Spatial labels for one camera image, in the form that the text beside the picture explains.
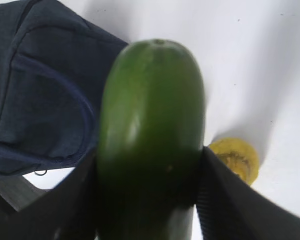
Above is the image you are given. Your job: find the yellow pear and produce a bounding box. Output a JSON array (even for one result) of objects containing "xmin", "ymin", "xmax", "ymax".
[{"xmin": 208, "ymin": 137, "xmax": 260, "ymax": 185}]

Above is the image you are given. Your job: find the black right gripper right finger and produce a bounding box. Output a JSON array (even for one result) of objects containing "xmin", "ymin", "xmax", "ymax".
[{"xmin": 196, "ymin": 147, "xmax": 300, "ymax": 240}]

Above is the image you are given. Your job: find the green cucumber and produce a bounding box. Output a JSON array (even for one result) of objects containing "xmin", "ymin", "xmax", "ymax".
[{"xmin": 96, "ymin": 39, "xmax": 205, "ymax": 240}]

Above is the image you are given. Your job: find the dark blue fabric lunch bag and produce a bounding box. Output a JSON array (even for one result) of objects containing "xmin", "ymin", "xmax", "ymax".
[{"xmin": 0, "ymin": 0, "xmax": 127, "ymax": 177}]

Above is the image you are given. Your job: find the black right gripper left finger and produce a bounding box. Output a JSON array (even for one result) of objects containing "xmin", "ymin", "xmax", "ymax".
[{"xmin": 0, "ymin": 151, "xmax": 97, "ymax": 240}]

